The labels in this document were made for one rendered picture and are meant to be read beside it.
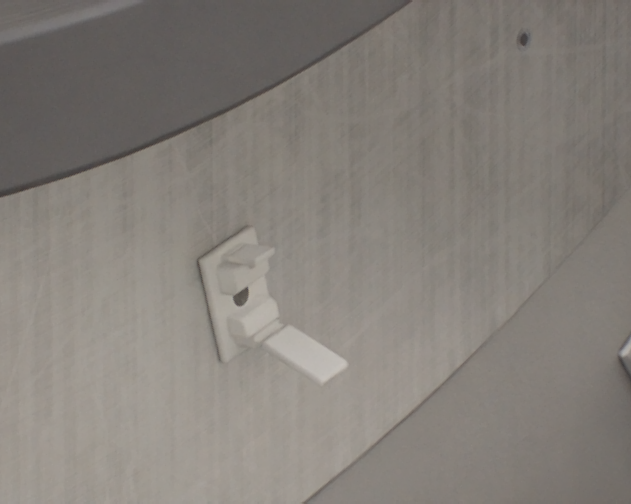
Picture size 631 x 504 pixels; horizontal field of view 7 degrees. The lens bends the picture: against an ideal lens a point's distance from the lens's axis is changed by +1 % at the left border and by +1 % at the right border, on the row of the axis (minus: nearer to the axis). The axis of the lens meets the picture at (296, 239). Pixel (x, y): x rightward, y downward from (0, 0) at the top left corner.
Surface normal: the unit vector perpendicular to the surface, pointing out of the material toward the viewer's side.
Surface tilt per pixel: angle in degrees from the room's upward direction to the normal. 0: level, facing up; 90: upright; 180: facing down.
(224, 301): 90
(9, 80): 90
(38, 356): 90
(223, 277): 107
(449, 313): 90
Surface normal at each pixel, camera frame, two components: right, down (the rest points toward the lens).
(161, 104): 0.77, 0.11
